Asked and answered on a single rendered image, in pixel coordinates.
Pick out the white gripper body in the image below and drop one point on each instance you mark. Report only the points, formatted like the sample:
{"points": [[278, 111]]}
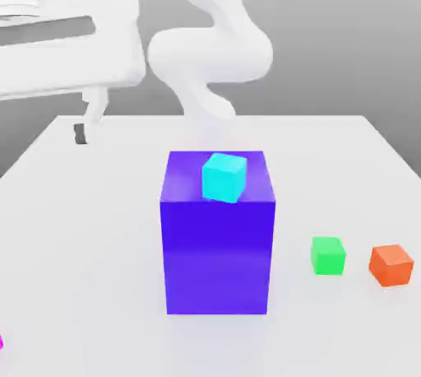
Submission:
{"points": [[111, 54]]}

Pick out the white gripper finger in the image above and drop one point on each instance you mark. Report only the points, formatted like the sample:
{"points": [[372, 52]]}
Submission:
{"points": [[95, 105]]}

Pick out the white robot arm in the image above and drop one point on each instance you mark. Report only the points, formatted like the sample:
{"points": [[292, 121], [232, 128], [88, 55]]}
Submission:
{"points": [[217, 51]]}

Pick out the small cyan cube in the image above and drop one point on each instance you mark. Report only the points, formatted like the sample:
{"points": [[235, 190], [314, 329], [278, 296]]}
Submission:
{"points": [[223, 179]]}

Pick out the small magenta cube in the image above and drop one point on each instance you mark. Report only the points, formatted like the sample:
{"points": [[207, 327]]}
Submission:
{"points": [[1, 342]]}

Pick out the small green cube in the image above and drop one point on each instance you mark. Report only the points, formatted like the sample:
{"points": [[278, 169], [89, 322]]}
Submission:
{"points": [[328, 256]]}

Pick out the small orange cube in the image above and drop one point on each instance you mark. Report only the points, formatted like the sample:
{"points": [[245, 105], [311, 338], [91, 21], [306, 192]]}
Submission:
{"points": [[391, 266]]}

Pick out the large purple box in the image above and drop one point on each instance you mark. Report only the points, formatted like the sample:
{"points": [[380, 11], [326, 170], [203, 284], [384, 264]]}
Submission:
{"points": [[217, 258]]}

